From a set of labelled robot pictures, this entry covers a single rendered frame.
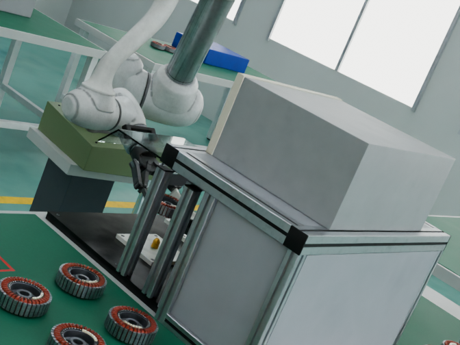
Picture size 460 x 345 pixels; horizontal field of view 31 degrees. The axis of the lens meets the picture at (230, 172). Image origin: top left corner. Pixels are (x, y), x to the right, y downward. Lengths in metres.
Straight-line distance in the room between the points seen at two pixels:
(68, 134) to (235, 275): 1.21
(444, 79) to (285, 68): 1.62
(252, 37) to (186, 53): 5.47
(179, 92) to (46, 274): 1.06
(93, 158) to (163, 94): 0.32
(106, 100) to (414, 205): 0.94
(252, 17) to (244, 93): 6.32
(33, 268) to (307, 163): 0.66
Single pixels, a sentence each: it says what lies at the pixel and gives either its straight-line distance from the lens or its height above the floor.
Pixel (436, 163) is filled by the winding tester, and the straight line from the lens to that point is 2.00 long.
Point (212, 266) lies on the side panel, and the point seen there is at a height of 0.93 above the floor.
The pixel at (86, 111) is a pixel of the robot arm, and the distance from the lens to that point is 2.36.
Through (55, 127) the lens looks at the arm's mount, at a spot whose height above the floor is 0.80.
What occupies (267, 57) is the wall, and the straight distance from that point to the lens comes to 8.00.
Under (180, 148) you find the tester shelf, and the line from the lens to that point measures 1.88.
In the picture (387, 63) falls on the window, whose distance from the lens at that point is 7.27.
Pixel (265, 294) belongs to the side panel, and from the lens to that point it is 1.71.
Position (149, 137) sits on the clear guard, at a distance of 2.08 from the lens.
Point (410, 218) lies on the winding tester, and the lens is 2.02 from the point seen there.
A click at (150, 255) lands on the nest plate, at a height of 0.78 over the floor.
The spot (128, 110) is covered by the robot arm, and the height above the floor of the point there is 1.03.
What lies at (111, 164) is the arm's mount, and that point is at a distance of 2.76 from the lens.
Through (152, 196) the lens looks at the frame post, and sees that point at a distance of 1.92.
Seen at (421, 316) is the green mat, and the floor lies 0.75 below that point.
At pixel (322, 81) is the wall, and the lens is 7.59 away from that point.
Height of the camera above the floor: 1.55
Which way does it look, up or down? 14 degrees down
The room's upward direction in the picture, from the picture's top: 23 degrees clockwise
